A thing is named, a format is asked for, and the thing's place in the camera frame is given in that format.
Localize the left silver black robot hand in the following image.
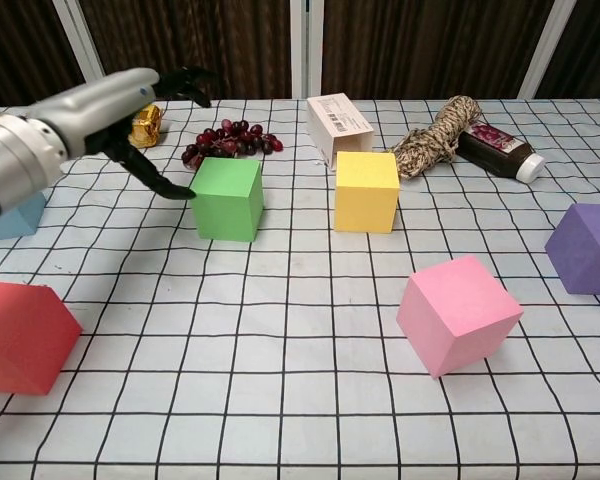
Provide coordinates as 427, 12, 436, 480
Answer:
27, 66, 219, 200

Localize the light blue foam cube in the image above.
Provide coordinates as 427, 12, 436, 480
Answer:
0, 192, 46, 244

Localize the green foam cube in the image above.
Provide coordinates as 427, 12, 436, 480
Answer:
188, 156, 265, 244

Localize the red foam cube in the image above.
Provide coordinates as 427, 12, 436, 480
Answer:
0, 280, 84, 397

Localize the yellow foam cube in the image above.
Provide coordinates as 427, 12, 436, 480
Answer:
333, 152, 400, 234

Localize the pink foam cube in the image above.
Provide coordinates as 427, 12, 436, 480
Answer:
396, 254, 525, 379

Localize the purple foam cube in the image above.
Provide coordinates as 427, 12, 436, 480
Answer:
544, 202, 600, 296

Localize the gold snack package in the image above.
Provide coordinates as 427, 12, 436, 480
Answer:
128, 104, 164, 149

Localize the dark brown ribbed panel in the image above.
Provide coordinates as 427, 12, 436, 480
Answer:
0, 0, 89, 107
320, 0, 556, 100
77, 0, 294, 100
534, 0, 600, 100

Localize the dark red grape bunch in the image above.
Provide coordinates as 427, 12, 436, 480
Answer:
181, 118, 284, 169

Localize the white carton box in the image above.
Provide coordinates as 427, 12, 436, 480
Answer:
306, 92, 375, 169

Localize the dark juice bottle white cap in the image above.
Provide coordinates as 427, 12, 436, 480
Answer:
457, 119, 546, 184

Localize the white partition frame post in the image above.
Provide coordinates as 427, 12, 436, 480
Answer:
288, 0, 325, 100
518, 0, 579, 100
52, 0, 112, 101

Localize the beige twine rope bundle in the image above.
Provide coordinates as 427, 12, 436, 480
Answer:
390, 95, 483, 180

